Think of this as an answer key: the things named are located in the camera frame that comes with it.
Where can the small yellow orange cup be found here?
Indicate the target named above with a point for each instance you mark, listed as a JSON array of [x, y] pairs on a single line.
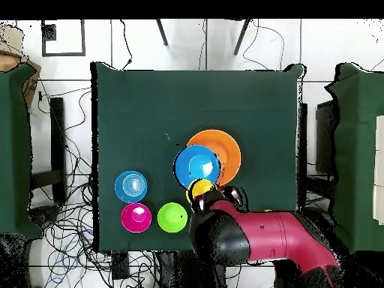
[[201, 189]]

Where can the large blue bowl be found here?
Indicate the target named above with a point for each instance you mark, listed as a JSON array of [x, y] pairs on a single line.
[[196, 165]]

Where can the large orange bowl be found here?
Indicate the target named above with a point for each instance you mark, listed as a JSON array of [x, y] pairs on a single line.
[[229, 156]]

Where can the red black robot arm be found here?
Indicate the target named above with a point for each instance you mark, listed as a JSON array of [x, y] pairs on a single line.
[[270, 237]]

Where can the green bowl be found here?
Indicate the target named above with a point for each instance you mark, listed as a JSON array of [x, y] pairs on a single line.
[[171, 217]]

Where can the pink bowl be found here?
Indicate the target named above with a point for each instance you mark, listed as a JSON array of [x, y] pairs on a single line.
[[132, 223]]

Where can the light blue shallow bowl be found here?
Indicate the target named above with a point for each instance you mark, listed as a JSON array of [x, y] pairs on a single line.
[[123, 192]]

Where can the dark green table cloth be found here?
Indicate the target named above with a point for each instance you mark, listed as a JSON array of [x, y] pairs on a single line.
[[195, 99]]

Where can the black computer case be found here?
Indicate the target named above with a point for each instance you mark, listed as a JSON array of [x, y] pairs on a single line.
[[325, 135]]

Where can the grey chair base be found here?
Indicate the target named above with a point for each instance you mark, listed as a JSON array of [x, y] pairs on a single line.
[[45, 216]]

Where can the green cloth side table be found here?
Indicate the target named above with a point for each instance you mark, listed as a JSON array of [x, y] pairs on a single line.
[[357, 150], [15, 150]]

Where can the cardboard box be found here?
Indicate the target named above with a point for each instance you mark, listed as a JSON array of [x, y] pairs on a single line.
[[30, 87]]

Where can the black metal frame bar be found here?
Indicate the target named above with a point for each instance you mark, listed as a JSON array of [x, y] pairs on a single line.
[[57, 135]]

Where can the camera tripod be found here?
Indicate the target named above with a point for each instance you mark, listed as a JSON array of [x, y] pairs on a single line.
[[162, 33]]

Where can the black square floor frame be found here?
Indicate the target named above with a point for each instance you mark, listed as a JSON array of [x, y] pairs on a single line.
[[63, 54]]

